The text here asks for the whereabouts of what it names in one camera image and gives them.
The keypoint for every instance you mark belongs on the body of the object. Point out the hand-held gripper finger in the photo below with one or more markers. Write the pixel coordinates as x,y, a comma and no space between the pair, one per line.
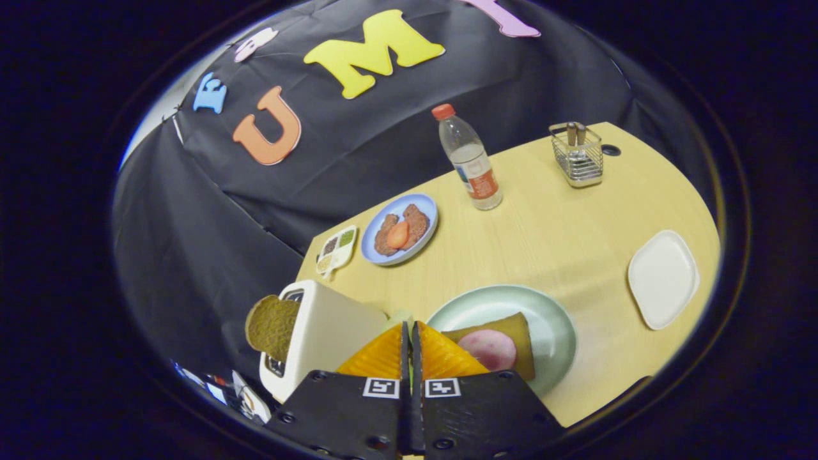
404,358
416,383

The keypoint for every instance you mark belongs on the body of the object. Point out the brown toasted bread slice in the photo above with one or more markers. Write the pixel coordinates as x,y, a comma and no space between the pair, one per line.
271,327

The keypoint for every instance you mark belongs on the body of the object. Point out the white toaster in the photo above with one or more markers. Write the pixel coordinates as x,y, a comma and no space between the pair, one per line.
332,332

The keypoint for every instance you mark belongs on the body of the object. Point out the pink ham slice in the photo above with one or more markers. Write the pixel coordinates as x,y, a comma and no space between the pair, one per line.
489,350

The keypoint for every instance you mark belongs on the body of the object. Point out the pale green round plate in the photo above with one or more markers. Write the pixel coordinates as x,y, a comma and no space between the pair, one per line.
511,303

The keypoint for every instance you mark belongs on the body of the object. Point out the brown meat patty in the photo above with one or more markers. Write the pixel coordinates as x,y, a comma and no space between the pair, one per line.
383,239
418,223

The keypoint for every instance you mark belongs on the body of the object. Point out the red tomato slice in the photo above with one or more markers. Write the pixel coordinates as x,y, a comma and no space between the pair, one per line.
398,235

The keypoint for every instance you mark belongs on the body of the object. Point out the white divided seasoning tray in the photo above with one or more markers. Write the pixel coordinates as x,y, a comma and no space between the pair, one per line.
337,250

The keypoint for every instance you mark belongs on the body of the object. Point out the blue round plate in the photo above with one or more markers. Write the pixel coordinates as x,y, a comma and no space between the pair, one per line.
383,207

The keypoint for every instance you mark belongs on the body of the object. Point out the clear water bottle red cap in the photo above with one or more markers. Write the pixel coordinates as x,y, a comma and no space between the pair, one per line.
476,176

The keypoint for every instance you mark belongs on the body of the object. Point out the white square plate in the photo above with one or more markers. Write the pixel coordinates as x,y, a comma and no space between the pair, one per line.
661,278

